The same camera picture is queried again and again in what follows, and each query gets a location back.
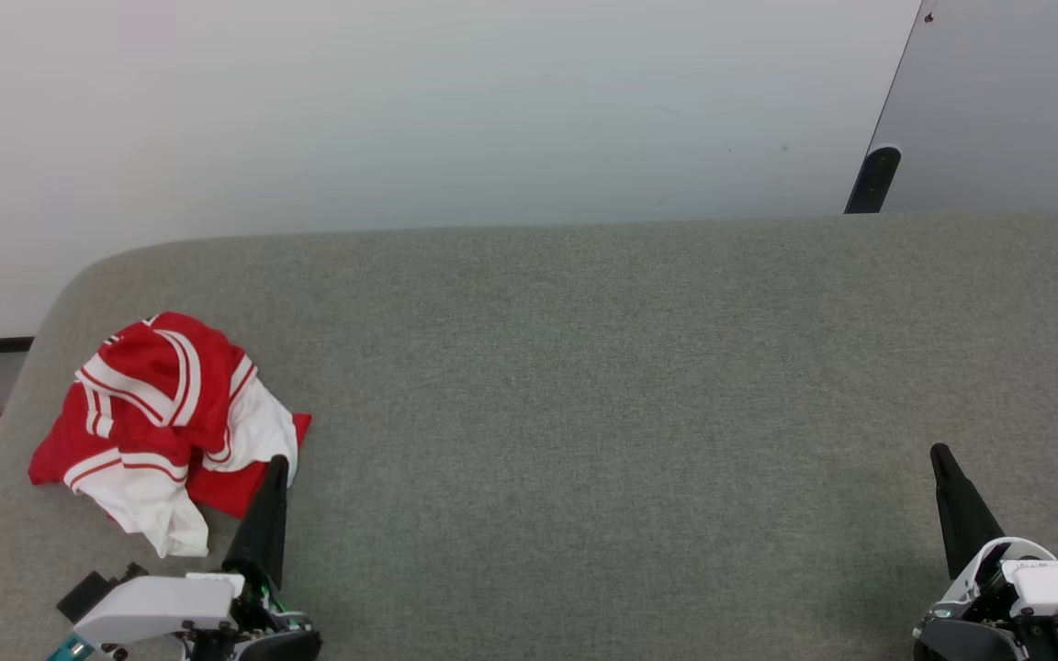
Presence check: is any left cable with teal connector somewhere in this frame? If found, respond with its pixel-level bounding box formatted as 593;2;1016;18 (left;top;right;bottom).
45;632;96;661

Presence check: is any red and white basketball jersey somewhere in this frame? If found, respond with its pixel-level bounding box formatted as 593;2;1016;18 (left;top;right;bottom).
28;312;312;559

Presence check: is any black pole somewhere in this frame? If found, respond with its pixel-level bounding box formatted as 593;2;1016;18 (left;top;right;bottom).
844;145;903;215

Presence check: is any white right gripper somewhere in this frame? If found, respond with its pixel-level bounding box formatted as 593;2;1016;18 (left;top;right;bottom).
913;443;1058;661

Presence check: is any grey fabric sofa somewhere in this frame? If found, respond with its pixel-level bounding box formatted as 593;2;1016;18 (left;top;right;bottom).
0;211;1058;661

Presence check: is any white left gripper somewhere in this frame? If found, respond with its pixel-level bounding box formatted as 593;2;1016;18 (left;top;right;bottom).
73;454;323;661

